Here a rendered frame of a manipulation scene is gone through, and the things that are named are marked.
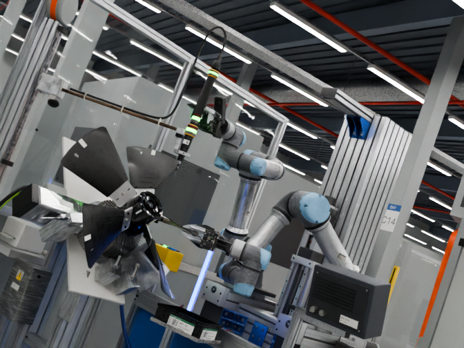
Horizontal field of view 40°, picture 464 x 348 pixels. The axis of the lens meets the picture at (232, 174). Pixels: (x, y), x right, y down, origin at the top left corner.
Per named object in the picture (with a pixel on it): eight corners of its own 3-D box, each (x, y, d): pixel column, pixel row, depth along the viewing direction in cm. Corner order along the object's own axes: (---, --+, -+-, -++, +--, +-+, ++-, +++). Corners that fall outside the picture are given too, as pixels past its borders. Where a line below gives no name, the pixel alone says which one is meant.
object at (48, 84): (33, 88, 264) (41, 70, 265) (40, 93, 271) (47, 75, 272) (55, 97, 262) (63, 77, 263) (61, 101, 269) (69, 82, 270)
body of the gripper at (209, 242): (204, 228, 247) (233, 239, 245) (208, 227, 255) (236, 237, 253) (197, 246, 247) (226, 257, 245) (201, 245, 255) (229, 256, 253)
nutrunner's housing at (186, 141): (174, 158, 253) (215, 52, 258) (176, 160, 257) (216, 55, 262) (183, 161, 253) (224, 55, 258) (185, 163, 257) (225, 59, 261)
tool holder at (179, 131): (167, 148, 253) (176, 126, 254) (170, 152, 260) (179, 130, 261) (188, 156, 251) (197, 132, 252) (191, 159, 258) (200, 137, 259)
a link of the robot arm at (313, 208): (358, 285, 282) (302, 184, 265) (380, 293, 269) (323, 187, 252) (339, 303, 278) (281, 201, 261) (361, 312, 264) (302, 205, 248)
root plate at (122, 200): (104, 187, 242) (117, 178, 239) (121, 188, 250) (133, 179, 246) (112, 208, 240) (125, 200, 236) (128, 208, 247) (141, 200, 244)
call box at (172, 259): (139, 261, 298) (148, 239, 299) (155, 266, 305) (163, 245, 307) (160, 271, 287) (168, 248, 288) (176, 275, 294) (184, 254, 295)
